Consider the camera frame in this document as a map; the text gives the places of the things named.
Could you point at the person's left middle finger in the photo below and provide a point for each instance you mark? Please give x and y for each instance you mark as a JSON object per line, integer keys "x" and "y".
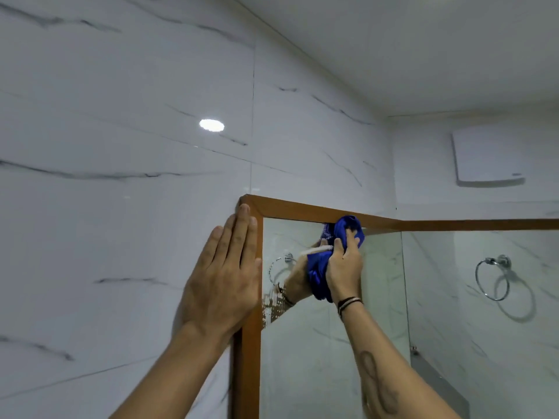
{"x": 240, "y": 233}

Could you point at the person's right hand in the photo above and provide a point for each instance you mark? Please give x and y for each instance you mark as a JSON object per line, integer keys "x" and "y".
{"x": 345, "y": 274}

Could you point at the person's left forearm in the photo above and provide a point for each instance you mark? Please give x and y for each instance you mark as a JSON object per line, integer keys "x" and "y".
{"x": 174, "y": 379}

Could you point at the person's left little finger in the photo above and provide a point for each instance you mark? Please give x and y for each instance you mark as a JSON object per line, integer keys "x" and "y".
{"x": 208, "y": 250}

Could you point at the wooden framed mirror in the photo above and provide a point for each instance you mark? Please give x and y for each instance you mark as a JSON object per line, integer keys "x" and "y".
{"x": 305, "y": 344}

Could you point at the blue cleaning cloth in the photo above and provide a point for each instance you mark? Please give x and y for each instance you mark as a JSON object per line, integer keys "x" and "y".
{"x": 319, "y": 268}

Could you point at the person's right fingers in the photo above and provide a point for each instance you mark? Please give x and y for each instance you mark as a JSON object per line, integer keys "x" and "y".
{"x": 350, "y": 244}

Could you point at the person's left hand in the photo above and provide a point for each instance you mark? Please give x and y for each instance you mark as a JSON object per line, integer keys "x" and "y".
{"x": 220, "y": 287}

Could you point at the person's right forearm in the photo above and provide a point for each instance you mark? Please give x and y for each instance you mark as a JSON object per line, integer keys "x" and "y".
{"x": 384, "y": 370}

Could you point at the white wall vent cover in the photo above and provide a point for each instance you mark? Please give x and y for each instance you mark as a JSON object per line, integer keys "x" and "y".
{"x": 489, "y": 157}

